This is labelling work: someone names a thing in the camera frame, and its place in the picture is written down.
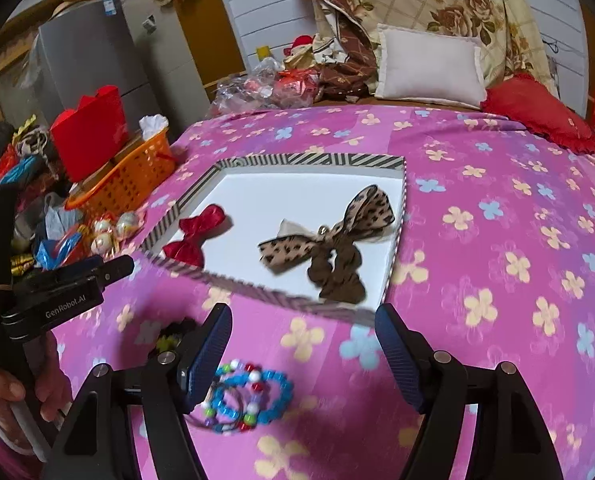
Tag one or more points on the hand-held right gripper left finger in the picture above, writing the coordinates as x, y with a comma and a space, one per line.
210, 350

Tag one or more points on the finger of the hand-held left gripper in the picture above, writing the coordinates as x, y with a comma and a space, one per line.
117, 267

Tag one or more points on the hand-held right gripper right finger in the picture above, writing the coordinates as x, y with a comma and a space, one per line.
400, 360

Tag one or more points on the black scrunchie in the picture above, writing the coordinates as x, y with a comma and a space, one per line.
175, 330

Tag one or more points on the leopard bow brown scrunchie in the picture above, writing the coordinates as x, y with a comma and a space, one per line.
327, 245

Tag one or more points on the striped rim white tray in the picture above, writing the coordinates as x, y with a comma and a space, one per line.
277, 195

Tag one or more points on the person's left hand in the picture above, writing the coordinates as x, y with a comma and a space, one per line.
2, 390

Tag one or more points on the foil wrapped candy ball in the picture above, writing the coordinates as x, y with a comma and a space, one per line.
102, 226
102, 245
126, 223

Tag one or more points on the blue foil wrapper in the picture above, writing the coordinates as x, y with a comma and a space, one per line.
57, 250

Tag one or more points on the grey plastic bag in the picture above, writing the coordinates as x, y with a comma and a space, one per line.
52, 217

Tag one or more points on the orange plastic basket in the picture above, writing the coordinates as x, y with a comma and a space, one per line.
122, 180

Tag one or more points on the red satin hair bow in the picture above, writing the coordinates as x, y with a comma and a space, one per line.
197, 230

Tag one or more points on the brown cardboard box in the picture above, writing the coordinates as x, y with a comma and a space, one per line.
127, 150

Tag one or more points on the pink floral bedsheet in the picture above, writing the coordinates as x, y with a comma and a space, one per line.
477, 260

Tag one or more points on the red paper bag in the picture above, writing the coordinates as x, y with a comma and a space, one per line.
87, 135

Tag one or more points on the white crumpled tissue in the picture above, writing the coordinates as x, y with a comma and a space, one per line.
153, 126

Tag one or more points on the pile of mixed packets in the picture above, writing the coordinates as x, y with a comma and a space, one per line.
17, 160

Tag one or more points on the grey refrigerator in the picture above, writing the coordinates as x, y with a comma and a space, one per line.
87, 60

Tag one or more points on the pile of clear plastic bags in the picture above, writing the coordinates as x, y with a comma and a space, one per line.
257, 87

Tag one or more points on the red santa plush toy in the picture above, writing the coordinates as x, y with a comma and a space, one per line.
300, 47

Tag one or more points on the red frilled cushion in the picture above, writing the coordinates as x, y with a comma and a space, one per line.
532, 105

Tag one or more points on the white pillow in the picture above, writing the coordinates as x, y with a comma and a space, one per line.
427, 70

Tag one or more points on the brown floral quilt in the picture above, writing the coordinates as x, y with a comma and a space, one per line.
350, 45

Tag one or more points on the yellow wall tag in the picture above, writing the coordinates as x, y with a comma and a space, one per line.
262, 52

